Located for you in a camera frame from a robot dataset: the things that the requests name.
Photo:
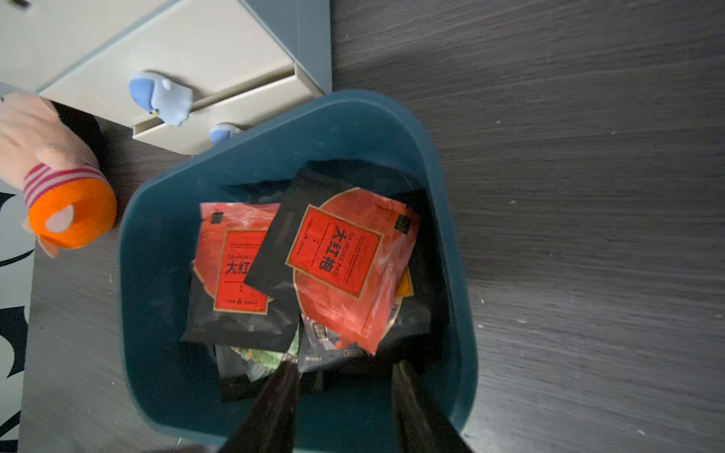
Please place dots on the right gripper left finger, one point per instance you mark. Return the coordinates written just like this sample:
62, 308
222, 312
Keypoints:
271, 424

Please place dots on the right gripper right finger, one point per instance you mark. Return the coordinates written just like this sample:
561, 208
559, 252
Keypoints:
422, 426

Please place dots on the red label dahongpao tea bag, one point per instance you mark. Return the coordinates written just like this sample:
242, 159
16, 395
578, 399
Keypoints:
339, 252

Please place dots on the teal plastic storage box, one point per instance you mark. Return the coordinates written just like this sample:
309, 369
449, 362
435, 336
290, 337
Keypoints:
174, 385

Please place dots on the pink plush doll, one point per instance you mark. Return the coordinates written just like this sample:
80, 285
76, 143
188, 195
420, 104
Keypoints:
70, 201

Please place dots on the white blue drawer cabinet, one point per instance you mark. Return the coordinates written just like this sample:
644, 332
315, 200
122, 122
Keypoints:
170, 70

